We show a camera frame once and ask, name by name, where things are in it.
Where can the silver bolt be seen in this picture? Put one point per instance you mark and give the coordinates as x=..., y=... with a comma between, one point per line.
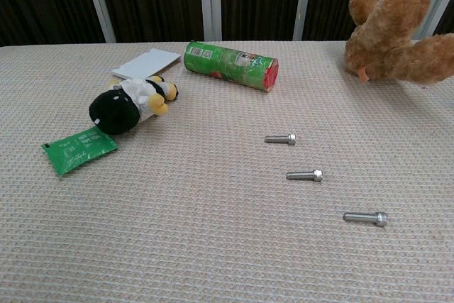
x=361, y=216
x=303, y=175
x=280, y=138

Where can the green chips can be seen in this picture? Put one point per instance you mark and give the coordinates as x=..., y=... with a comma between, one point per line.
x=230, y=63

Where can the white flat box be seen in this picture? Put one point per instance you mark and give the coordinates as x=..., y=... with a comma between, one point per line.
x=147, y=62

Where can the beige woven table cloth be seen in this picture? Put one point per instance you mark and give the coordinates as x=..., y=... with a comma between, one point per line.
x=177, y=228

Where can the black white plush doll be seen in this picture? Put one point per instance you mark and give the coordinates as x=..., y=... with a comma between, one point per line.
x=113, y=111

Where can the green snack packet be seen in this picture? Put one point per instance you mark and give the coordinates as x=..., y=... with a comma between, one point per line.
x=78, y=148

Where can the brown teddy bear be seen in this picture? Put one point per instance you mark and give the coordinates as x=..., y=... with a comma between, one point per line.
x=386, y=40

